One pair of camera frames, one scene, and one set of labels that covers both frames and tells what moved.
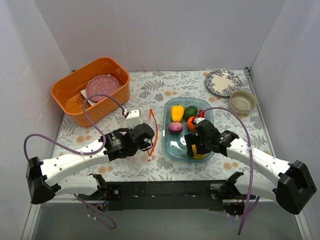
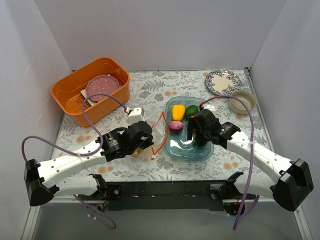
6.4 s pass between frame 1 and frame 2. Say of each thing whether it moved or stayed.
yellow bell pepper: stayed
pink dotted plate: stayed
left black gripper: stayed
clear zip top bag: moved
